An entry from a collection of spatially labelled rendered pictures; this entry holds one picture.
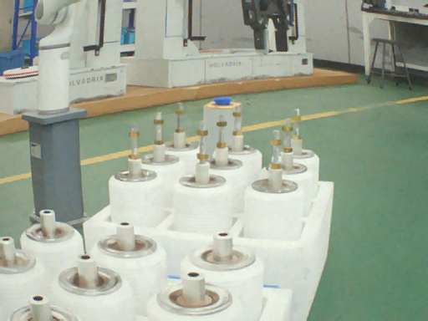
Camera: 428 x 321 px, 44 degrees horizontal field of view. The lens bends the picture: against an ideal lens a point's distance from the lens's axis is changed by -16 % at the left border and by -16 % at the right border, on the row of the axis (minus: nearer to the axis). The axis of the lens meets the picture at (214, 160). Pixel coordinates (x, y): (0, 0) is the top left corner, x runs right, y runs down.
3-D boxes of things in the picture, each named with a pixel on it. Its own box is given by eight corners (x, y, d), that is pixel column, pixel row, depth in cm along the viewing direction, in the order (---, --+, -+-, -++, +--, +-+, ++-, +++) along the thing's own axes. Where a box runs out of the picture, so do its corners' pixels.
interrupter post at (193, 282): (179, 305, 57) (177, 277, 56) (185, 296, 59) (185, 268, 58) (202, 308, 56) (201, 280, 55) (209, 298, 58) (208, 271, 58)
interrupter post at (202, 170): (205, 186, 99) (205, 165, 98) (191, 184, 100) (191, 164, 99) (212, 182, 101) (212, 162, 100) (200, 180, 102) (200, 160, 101)
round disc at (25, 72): (-4, 78, 313) (-3, 70, 312) (34, 72, 334) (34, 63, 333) (13, 80, 293) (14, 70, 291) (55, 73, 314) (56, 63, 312)
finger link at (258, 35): (256, 18, 89) (257, 48, 90) (246, 18, 86) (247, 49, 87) (264, 18, 88) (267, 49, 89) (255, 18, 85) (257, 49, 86)
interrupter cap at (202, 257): (180, 269, 66) (180, 263, 66) (199, 247, 73) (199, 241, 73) (248, 276, 64) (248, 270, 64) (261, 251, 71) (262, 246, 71)
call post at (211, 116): (203, 240, 144) (202, 107, 137) (211, 231, 151) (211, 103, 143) (232, 243, 142) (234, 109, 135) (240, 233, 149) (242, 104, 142)
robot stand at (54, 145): (28, 220, 153) (21, 114, 146) (67, 211, 163) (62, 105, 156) (52, 235, 143) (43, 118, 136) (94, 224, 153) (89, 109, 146)
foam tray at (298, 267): (94, 309, 104) (82, 223, 100) (160, 245, 141) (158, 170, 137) (299, 338, 94) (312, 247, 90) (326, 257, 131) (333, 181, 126)
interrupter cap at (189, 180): (210, 192, 95) (210, 188, 95) (169, 185, 99) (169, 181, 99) (234, 181, 102) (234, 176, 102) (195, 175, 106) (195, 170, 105)
